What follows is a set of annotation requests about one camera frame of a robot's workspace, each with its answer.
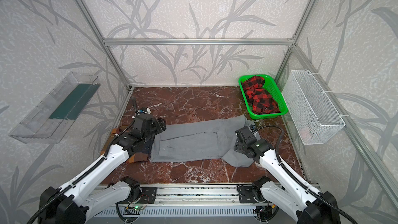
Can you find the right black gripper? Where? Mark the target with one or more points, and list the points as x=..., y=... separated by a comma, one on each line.
x=241, y=134

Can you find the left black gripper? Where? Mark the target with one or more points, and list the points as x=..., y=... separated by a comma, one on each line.
x=158, y=125

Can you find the grey long sleeve shirt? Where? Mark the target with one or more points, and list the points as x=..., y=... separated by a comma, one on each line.
x=214, y=139

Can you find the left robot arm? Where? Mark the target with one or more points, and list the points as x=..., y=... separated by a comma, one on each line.
x=75, y=203

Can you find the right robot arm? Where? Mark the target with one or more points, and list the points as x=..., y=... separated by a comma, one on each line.
x=316, y=212

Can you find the folded multicolour plaid shirt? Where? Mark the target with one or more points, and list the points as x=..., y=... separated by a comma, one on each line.
x=138, y=144

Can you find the red black plaid shirt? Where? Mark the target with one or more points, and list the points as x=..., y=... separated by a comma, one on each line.
x=260, y=99

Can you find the green plastic basket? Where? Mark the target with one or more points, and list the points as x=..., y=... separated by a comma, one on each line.
x=272, y=88

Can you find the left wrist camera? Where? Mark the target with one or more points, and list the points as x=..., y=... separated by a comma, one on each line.
x=143, y=110

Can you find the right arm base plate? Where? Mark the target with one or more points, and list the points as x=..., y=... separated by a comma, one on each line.
x=249, y=194

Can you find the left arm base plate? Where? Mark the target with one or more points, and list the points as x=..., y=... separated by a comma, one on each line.
x=148, y=195

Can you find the white wire mesh basket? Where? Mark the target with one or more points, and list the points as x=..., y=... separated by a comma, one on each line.
x=313, y=114

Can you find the aluminium front rail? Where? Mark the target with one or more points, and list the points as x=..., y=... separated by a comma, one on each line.
x=223, y=195

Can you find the clear acrylic wall shelf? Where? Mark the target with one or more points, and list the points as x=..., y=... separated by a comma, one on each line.
x=51, y=119

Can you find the aluminium cage frame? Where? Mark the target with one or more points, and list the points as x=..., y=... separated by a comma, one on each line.
x=380, y=172

